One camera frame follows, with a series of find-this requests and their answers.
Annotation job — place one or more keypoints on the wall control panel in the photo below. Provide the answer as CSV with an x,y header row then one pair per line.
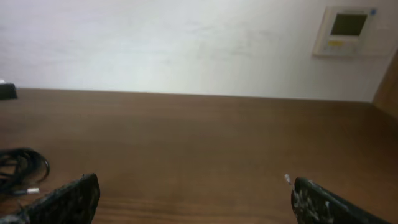
x,y
343,31

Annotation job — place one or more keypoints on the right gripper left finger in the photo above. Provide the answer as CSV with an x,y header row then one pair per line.
x,y
73,203

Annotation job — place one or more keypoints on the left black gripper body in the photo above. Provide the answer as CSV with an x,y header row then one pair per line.
x,y
8,91

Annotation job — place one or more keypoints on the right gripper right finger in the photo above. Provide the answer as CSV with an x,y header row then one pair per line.
x,y
312,204

